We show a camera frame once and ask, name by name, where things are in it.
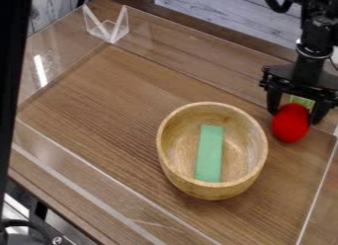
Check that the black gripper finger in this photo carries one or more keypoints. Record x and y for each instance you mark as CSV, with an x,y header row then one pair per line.
x,y
274,98
321,108

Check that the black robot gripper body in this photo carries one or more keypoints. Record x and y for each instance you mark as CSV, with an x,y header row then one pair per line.
x,y
314,88

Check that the red plush strawberry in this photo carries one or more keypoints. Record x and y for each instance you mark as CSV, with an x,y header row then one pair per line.
x,y
290,121

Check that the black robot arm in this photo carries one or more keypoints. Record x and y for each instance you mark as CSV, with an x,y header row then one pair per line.
x,y
318,37

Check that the oval wooden bowl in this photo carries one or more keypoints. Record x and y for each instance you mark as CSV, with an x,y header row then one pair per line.
x,y
245,149

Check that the green rectangular block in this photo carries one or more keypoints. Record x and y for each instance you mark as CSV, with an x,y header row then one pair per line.
x,y
209,154

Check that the clear acrylic tray walls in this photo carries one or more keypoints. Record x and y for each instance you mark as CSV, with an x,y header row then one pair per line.
x,y
143,138

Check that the clear acrylic corner bracket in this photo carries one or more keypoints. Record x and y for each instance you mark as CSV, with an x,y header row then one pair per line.
x,y
107,30

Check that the black vertical post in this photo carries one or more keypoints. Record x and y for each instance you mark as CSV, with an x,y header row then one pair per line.
x,y
15,13

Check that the black table leg bracket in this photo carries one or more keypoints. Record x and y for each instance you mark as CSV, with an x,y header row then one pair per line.
x,y
52,237

